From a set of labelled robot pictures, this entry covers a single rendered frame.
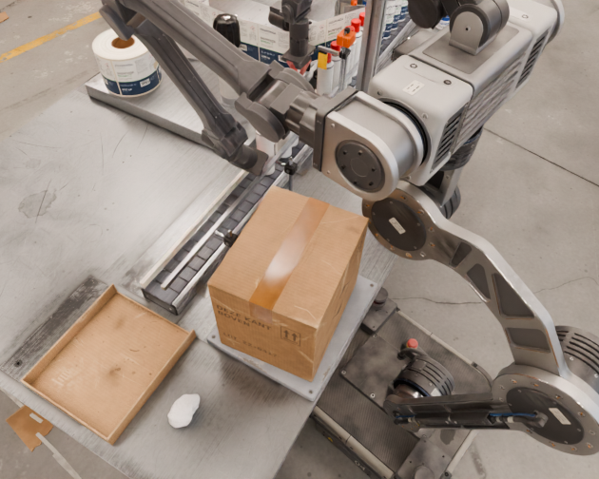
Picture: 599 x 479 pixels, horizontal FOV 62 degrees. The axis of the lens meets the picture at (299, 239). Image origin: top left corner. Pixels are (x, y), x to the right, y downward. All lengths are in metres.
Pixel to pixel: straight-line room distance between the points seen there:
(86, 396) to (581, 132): 3.03
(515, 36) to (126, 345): 1.06
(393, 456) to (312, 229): 0.96
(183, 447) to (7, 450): 1.18
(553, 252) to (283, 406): 1.87
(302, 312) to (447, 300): 1.48
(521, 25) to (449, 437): 1.33
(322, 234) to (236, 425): 0.47
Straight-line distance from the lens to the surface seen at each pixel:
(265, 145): 1.45
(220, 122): 1.21
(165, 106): 1.82
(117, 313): 1.37
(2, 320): 1.48
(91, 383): 1.31
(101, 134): 1.85
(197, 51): 0.93
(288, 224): 1.10
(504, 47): 0.93
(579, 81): 3.95
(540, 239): 2.79
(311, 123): 0.79
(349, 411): 1.84
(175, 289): 1.32
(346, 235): 1.09
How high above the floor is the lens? 1.98
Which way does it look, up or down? 53 degrees down
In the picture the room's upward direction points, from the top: 2 degrees clockwise
